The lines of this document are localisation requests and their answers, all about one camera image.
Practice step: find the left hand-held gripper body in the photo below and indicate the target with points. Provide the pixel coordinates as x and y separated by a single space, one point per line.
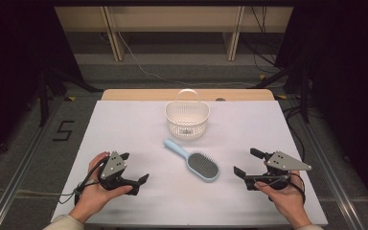
113 167

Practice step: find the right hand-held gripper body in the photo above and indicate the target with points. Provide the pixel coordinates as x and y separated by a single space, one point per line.
282 162

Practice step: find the light blue hairbrush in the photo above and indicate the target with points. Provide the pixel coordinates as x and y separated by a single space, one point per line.
202 166

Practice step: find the white slotted plastic basket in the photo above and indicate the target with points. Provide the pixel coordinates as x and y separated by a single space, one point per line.
187 119

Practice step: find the person's left hand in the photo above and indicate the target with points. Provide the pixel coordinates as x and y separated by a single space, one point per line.
96 195

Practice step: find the person's right hand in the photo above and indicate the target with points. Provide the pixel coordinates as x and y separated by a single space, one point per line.
286 196

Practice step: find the white table mat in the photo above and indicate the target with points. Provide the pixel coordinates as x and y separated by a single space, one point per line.
159 198

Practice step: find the black tripod stand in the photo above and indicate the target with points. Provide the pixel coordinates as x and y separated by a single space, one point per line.
44 96
304 96

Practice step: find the black curtain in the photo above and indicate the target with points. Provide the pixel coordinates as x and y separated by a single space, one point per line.
348 64
9 48

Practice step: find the beige wooden bench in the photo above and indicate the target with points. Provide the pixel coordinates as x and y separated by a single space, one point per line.
172 19

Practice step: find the aluminium floor rail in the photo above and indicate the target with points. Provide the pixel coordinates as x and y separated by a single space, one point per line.
329 169
22 169

